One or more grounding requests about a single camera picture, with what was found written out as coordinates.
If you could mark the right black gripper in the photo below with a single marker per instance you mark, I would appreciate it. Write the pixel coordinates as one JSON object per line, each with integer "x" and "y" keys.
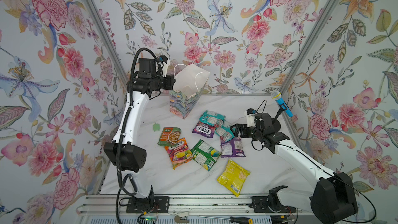
{"x": 242, "y": 129}

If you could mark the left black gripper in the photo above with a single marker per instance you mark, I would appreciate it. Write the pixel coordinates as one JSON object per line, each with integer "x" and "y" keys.
{"x": 169, "y": 82}

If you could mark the purple snack packet back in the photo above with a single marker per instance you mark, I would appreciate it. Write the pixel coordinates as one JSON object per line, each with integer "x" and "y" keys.
{"x": 232, "y": 148}

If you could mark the floral paper gift bag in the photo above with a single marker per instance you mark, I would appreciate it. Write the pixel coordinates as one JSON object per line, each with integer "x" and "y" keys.
{"x": 188, "y": 88}

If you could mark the yellow snack bag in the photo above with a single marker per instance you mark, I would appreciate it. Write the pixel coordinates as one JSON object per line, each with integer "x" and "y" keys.
{"x": 233, "y": 177}

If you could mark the green red soup mix packet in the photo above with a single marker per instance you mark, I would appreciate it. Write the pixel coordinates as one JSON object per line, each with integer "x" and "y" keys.
{"x": 169, "y": 136}

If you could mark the orange Fox's fruits candy bag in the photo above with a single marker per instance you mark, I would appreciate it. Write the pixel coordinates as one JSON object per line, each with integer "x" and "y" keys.
{"x": 179, "y": 153}

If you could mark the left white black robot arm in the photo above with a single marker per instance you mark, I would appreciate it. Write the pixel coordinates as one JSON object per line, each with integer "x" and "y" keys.
{"x": 123, "y": 151}

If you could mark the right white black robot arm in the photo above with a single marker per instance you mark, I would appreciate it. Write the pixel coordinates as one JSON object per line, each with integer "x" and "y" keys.
{"x": 332, "y": 197}

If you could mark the purple Fox's berries candy bag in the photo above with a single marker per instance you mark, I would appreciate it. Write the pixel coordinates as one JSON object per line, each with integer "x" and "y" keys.
{"x": 204, "y": 130}

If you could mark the green Fox's candy bag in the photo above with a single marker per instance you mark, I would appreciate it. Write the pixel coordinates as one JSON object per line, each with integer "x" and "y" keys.
{"x": 205, "y": 155}

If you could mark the blue microphone on stand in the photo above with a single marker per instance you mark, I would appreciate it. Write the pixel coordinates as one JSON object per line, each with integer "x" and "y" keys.
{"x": 277, "y": 96}

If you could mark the lower teal snack packet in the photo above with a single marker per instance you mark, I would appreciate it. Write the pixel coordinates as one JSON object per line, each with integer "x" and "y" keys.
{"x": 224, "y": 132}

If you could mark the teal snack packet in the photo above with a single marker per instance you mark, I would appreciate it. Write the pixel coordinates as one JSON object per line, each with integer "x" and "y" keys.
{"x": 224, "y": 132}
{"x": 212, "y": 118}

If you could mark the upper teal snack packet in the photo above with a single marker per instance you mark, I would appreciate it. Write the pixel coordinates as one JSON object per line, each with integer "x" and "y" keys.
{"x": 212, "y": 118}

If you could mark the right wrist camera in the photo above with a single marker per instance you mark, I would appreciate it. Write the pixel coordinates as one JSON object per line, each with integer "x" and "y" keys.
{"x": 250, "y": 117}

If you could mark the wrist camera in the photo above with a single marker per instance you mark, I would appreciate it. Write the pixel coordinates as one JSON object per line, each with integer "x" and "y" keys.
{"x": 165, "y": 64}
{"x": 250, "y": 117}

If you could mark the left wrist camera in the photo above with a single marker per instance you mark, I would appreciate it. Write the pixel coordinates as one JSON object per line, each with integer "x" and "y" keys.
{"x": 165, "y": 64}

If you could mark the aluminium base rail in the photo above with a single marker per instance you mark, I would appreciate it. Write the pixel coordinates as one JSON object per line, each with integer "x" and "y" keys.
{"x": 193, "y": 204}

